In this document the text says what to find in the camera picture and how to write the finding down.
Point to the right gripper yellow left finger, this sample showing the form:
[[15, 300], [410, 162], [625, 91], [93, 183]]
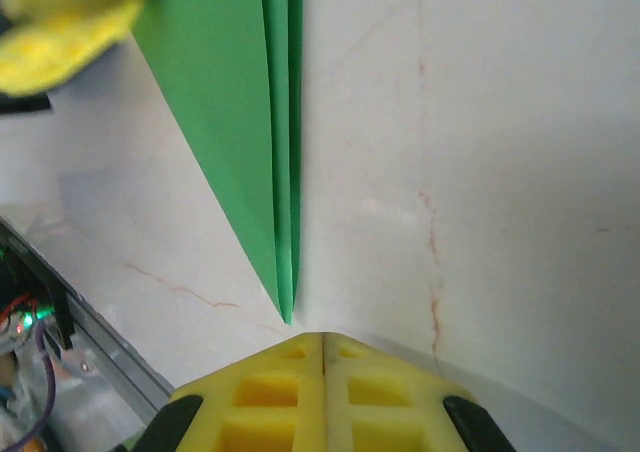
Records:
[[260, 407]]

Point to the aluminium mounting rail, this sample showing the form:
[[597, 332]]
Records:
[[115, 357]]

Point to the green paper sheet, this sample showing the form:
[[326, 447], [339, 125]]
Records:
[[225, 97]]

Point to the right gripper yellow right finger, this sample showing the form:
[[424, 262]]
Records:
[[390, 407]]

